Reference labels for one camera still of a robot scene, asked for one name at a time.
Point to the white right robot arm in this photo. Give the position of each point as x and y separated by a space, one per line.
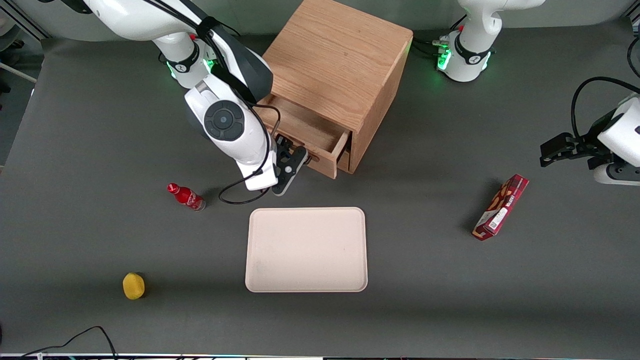
135 20

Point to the wooden drawer cabinet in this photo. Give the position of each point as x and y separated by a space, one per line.
340 50

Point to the red snack box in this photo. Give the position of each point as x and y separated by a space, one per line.
500 207

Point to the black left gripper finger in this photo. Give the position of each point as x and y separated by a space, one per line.
592 150
557 146

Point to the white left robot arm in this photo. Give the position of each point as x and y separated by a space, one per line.
470 60

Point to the small red soda bottle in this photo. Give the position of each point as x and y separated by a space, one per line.
186 196

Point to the yellow lemon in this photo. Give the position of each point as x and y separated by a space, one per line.
133 286

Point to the cream rectangular tray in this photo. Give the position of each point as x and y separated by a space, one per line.
310 260

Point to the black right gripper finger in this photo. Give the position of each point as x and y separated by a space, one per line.
285 145

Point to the dark metal frame rail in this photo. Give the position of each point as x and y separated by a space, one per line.
25 22

